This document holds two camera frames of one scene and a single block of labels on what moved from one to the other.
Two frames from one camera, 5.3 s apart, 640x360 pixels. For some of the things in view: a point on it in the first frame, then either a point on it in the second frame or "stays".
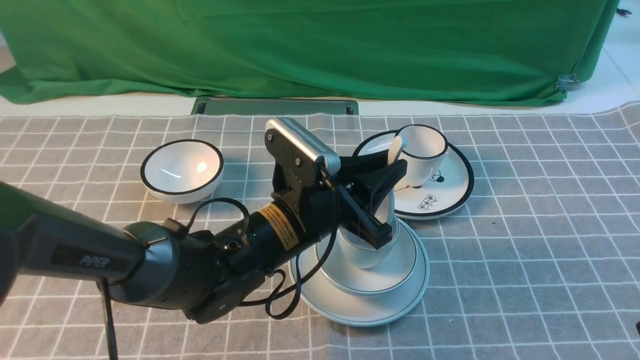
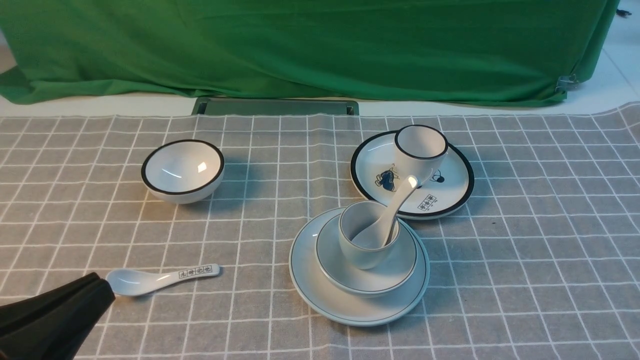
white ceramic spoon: x=399 y=142 to x=378 y=235
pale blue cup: x=363 y=255 stays
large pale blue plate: x=358 y=309 stays
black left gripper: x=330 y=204 to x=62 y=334
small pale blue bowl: x=390 y=276 stays
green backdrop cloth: x=497 y=52 stays
